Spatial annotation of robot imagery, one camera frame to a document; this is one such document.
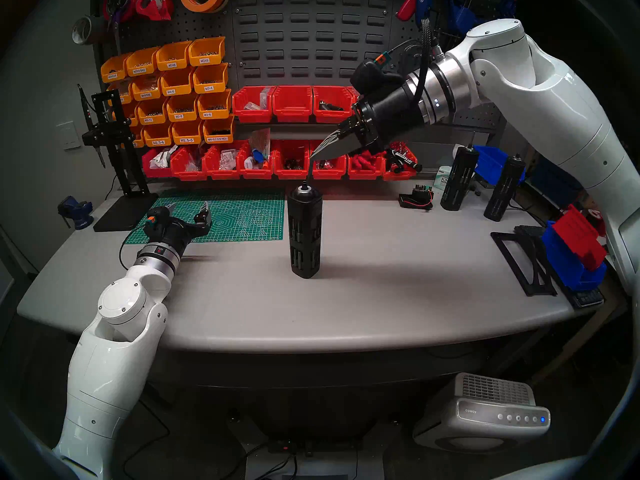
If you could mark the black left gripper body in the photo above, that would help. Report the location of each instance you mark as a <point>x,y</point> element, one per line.
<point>172,234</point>

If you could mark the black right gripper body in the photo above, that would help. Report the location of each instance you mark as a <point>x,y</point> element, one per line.
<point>392,109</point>

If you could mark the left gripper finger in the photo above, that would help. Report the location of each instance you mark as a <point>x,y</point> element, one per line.
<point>202,220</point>
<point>170,207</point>

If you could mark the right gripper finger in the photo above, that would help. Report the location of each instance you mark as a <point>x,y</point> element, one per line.
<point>357,148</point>
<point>340,138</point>

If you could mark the thin dark screwdriver bit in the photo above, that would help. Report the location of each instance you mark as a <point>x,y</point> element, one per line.
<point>309,171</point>

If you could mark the black cylindrical electric screwdriver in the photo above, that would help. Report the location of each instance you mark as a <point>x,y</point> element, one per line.
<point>457,181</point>
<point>305,234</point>
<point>502,191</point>

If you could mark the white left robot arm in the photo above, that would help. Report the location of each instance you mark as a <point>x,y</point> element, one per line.
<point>112,354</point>

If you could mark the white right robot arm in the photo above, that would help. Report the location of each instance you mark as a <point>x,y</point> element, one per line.
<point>550,99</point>

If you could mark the red plastic parts bin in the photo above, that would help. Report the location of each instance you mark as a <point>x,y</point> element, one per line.
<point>292,106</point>
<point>405,176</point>
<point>257,174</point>
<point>362,174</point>
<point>332,117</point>
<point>215,174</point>
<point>250,116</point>
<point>182,174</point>
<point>325,174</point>
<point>280,174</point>
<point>152,172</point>

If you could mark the black cylindrical parts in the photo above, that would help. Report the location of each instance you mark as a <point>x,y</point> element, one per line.
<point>330,106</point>

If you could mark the green cutting mat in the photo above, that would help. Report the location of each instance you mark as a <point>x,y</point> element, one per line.
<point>245,219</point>

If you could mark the white plastic bag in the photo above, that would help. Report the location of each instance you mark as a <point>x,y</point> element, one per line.
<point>162,158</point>

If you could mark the black marker pen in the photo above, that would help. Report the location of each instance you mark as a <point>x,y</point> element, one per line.
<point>407,160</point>

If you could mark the clear bag of screws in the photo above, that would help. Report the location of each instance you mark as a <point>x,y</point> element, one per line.
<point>227,160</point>

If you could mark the small white tape roll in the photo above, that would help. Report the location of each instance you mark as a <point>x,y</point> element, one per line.
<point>248,162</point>

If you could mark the yellow screw bin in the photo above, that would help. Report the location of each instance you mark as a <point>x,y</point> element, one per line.
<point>115,70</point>
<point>131,115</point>
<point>125,91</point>
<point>138,139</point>

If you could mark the yellow bin labelled M2.5-5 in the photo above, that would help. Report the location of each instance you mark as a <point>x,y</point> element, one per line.
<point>188,133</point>

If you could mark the tall clear parts bag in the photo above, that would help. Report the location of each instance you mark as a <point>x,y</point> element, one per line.
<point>260,141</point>

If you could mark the small blue plastic part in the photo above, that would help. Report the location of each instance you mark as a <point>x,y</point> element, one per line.
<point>258,156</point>

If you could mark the clear plastic parts bag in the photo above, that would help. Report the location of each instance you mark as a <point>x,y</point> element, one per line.
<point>265,98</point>

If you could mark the green white wipes box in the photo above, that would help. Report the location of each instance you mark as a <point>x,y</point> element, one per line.
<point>442,178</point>

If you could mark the yellow bin labelled M4-0.7 hex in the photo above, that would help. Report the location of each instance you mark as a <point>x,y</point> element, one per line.
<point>218,132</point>

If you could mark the blue bench vise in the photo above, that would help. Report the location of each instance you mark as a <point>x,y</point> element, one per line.
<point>77,211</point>

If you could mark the black metal stand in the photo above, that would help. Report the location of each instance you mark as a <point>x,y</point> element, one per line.
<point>110,134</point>

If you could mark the yellow bin labelled M3-12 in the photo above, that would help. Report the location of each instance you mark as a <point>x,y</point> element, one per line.
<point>152,114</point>

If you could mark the yellow bin labelled M3-8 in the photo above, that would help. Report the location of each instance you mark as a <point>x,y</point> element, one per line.
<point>183,109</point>

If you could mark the grey louvred panel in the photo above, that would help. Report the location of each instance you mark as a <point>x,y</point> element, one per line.
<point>280,49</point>

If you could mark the yellow bin labelled M3-6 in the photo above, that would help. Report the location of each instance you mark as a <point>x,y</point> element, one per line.
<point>215,106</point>

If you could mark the blue spring clamp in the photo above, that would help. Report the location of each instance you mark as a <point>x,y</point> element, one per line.
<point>505,9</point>
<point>460,14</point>

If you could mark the yellow bin labelled M4X4X6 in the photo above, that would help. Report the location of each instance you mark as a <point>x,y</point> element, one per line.
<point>147,88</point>

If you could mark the yellow bin labelled M3-4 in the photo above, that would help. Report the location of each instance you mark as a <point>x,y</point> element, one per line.
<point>210,79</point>

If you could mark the yellow bin labelled M3X8 BAD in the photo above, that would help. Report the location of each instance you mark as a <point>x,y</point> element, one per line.
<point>143,64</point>

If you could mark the yellow bin labelled M3X6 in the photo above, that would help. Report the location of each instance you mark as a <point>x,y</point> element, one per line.
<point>206,54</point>

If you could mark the dark blue crate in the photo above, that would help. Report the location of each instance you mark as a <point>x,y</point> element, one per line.
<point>550,181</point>

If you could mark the black pegboard panel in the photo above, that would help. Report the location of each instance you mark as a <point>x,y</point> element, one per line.
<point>167,26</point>

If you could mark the red tape dispenser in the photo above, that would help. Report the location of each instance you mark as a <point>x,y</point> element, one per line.
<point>152,9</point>

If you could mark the large red plastic bin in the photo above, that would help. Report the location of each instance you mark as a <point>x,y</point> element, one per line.
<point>577,231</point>

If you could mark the large blue plastic bin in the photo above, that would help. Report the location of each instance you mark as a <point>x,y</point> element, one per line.
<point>565,264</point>

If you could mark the black power strip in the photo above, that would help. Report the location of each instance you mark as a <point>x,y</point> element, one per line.
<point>325,446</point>

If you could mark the white air purifier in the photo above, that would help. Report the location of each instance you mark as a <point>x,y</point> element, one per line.
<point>480,419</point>

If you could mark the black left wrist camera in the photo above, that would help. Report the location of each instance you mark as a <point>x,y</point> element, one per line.
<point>161,214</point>

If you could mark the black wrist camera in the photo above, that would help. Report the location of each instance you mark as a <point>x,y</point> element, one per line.
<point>367,74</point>
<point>161,214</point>

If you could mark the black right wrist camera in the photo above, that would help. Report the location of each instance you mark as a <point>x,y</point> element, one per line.
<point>367,74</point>

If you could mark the white wall switch plate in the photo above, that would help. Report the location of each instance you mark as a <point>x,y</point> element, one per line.
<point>68,135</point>

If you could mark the black flat frame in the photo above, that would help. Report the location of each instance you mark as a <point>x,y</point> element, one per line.
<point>510,236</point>

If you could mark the grey duct tape roll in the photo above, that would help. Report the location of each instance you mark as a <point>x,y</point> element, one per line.
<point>97,29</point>

